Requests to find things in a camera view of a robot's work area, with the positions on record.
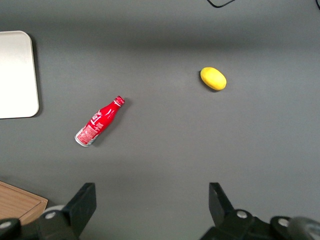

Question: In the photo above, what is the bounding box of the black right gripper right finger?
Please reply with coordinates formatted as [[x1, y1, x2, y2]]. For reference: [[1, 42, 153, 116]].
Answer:
[[199, 182, 271, 240]]

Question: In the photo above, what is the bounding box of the wooden board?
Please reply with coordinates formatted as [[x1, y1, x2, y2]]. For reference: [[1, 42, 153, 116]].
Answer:
[[0, 180, 49, 226]]

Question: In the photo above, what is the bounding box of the yellow lemon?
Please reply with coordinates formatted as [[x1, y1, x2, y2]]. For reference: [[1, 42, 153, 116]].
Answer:
[[199, 66, 228, 91]]

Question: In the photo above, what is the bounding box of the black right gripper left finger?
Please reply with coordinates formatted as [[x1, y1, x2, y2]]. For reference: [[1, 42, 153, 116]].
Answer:
[[36, 182, 98, 240]]

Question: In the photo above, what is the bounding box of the red cola bottle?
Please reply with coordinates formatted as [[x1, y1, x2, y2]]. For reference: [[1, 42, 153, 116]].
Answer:
[[74, 95, 126, 148]]

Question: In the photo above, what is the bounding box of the cream rectangular tray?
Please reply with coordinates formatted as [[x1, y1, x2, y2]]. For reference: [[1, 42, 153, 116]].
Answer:
[[0, 30, 40, 120]]

